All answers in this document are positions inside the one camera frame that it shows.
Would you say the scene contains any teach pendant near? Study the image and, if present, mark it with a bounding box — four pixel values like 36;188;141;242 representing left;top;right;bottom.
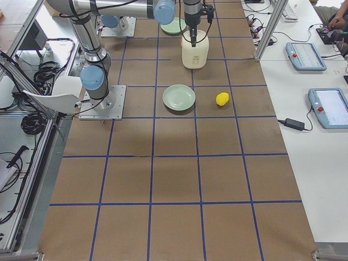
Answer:
308;88;347;129

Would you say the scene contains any black power adapter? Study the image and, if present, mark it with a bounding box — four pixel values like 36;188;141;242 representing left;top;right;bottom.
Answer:
284;118;305;131

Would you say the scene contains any white rice cooker orange handle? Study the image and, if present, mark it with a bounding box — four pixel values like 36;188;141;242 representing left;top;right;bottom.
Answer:
182;29;209;69

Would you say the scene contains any teach pendant far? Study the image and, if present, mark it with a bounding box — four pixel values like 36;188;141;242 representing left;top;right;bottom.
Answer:
285;42;327;71

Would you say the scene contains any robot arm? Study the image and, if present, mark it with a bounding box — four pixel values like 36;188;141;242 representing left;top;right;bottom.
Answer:
101;15;128;32
47;1;176;64

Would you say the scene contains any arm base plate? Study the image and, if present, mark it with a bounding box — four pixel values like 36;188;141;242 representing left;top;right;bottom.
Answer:
101;15;136;38
78;85;126;120

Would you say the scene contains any power strip with plugs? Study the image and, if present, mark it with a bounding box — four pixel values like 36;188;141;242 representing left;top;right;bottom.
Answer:
246;14;265;46

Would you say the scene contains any aluminium frame post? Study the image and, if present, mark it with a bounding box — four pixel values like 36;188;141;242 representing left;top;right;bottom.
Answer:
254;0;288;62

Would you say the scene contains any person hand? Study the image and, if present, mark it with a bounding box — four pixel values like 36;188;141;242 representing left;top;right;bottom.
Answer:
327;16;346;29

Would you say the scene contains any white chair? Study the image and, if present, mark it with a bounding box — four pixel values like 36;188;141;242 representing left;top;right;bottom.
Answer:
23;76;83;115

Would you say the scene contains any green plate near arm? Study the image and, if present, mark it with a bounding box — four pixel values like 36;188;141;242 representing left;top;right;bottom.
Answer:
160;17;187;35
163;84;196;111

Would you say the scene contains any teach pendant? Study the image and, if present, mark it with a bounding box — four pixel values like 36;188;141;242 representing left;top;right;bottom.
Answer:
285;42;327;71
308;88;347;129

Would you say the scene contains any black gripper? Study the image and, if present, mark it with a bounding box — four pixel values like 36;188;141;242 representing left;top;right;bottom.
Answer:
183;0;202;47

